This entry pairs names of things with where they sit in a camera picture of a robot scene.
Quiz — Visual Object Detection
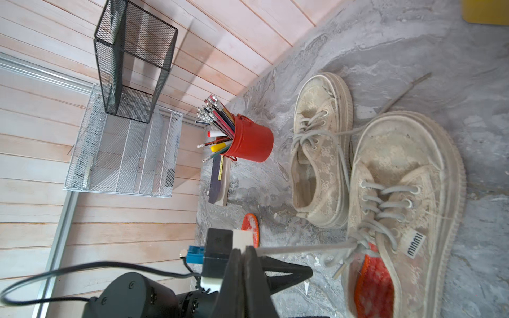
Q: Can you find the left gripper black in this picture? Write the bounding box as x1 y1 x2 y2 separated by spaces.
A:
82 254 313 317

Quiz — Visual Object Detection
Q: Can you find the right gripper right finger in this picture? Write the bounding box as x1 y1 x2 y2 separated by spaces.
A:
243 246 278 318

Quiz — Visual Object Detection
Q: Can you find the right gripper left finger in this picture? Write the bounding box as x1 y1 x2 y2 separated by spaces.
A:
211 249 243 317

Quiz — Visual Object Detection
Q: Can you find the red insole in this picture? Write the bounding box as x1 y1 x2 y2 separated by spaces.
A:
353 256 394 317
241 213 260 248

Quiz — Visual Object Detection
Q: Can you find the beige sneaker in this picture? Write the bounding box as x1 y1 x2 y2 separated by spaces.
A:
290 72 354 229
335 111 467 317

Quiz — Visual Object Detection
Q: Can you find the dark blue book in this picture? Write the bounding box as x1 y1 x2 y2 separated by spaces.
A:
208 156 232 206

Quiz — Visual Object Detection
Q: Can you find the red pen cup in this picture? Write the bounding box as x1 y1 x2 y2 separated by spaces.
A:
223 115 274 163

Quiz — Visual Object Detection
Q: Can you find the pens and pencils bunch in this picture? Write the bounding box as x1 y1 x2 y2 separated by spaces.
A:
196 95 236 163

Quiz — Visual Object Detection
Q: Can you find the yellow alarm clock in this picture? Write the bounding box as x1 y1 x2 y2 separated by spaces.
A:
461 0 509 26

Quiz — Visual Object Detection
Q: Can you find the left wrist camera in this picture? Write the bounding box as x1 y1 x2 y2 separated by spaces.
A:
184 228 257 292

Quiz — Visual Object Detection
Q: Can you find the white wire wall shelf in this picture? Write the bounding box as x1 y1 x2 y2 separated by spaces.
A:
64 86 183 198

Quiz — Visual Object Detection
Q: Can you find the black mesh wall basket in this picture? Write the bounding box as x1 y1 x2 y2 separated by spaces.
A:
94 1 178 123

